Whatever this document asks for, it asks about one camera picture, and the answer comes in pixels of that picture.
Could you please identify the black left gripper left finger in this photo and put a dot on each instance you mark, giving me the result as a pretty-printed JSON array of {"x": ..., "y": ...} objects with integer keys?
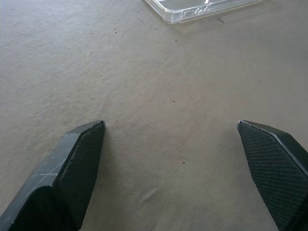
[{"x": 67, "y": 183}]

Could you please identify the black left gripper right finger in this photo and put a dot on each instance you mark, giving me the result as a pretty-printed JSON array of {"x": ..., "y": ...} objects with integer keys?
[{"x": 272, "y": 166}]

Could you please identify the clear plastic phone case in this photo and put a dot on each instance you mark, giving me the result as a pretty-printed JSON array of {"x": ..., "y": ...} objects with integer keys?
[{"x": 192, "y": 9}]

